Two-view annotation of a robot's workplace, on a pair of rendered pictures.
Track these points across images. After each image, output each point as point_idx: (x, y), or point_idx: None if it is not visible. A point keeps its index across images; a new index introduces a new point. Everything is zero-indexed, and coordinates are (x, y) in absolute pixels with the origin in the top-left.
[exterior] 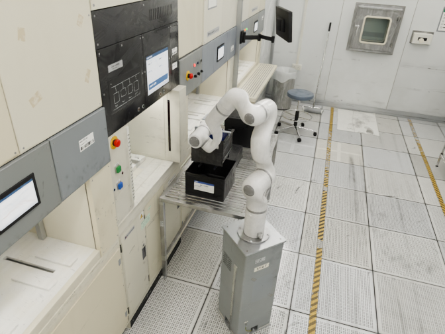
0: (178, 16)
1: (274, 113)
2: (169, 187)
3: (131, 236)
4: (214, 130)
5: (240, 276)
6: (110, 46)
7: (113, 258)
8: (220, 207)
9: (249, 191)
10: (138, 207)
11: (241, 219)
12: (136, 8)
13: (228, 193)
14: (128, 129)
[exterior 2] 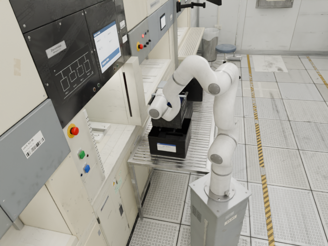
0: None
1: (237, 77)
2: (135, 149)
3: (107, 204)
4: (173, 101)
5: (212, 230)
6: (44, 26)
7: (92, 234)
8: (184, 164)
9: (217, 160)
10: (110, 177)
11: (204, 174)
12: None
13: (188, 149)
14: (85, 112)
